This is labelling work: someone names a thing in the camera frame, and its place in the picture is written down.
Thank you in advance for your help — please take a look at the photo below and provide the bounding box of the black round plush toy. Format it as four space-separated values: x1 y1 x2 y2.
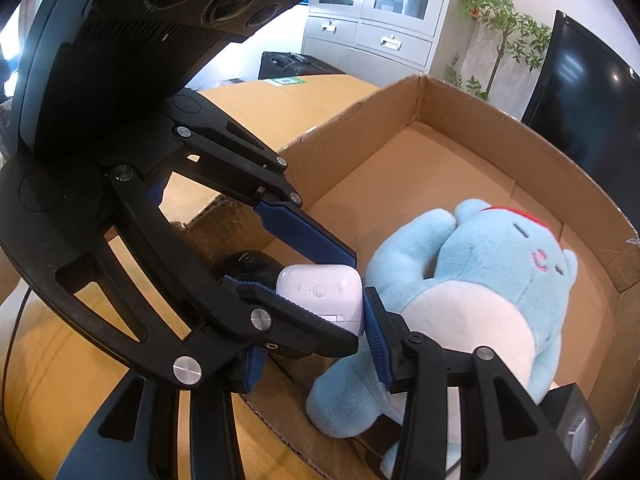
210 250 284 290

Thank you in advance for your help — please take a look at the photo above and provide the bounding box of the green white sticker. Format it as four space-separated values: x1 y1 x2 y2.
265 76 305 87

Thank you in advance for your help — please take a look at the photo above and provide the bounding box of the light blue plush toy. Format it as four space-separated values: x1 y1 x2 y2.
304 197 580 478

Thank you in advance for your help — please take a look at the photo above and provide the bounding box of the white earbuds case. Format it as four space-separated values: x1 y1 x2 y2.
276 264 363 336

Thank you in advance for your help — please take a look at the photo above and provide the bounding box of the grey glass door cabinet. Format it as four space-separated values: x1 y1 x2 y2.
302 0 450 87

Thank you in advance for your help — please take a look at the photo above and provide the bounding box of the black flat screen television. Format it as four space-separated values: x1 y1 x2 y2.
522 10 639 203

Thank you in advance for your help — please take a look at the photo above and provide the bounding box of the open cardboard box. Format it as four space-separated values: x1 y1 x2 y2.
160 75 639 479

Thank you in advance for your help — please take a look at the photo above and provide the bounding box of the black power adapter box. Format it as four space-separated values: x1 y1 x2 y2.
539 382 600 476

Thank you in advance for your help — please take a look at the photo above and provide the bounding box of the tall leafy green plant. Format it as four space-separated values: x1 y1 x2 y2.
433 0 551 108

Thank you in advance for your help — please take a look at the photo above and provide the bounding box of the black suitcase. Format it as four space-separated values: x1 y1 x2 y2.
258 51 342 79

